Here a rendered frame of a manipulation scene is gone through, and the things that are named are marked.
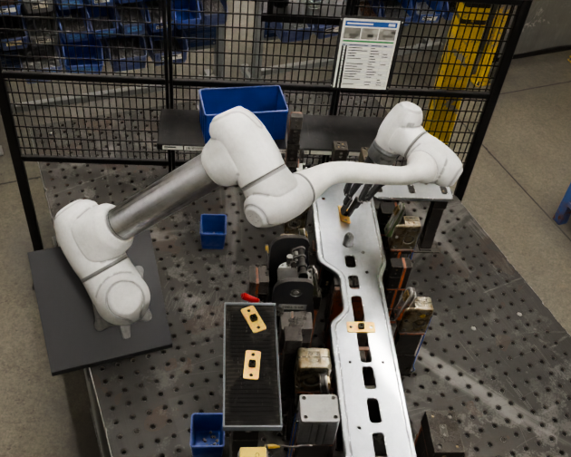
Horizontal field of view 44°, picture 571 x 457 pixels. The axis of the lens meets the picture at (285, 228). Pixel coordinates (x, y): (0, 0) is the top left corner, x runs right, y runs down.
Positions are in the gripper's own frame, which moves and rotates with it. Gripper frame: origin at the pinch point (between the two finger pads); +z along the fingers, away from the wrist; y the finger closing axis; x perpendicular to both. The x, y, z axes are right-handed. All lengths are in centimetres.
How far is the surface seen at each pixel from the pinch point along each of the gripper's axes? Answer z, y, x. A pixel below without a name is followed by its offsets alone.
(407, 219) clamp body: -5.3, 18.1, -5.6
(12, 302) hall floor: 141, -95, 51
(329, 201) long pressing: 6.0, -3.7, 7.6
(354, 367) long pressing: 11, -2, -60
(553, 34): -10, 200, 267
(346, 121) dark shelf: -4, 5, 50
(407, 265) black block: 1.5, 18.6, -20.7
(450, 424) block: 2, 18, -80
